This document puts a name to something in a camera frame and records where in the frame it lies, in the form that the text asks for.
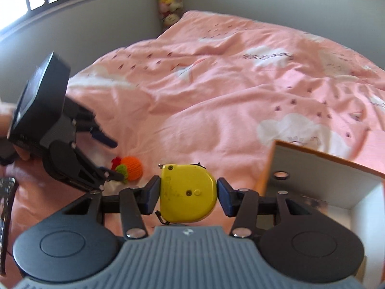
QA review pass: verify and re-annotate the crocheted orange fruit toy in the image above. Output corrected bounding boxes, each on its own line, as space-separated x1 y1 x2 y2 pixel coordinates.
111 156 144 183

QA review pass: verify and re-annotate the yellow tape measure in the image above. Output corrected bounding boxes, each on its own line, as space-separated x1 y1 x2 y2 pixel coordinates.
155 163 217 225

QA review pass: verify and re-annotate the person's left hand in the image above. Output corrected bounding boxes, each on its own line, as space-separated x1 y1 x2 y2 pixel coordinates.
0 102 31 161

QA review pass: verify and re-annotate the orange white cardboard box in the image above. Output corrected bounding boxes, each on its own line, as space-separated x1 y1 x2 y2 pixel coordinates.
256 141 384 288

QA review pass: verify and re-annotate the pink cloud-print duvet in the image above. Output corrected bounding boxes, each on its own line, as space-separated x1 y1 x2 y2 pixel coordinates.
5 10 385 277

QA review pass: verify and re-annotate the black camera box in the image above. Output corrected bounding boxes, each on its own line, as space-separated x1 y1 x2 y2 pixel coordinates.
7 52 71 155

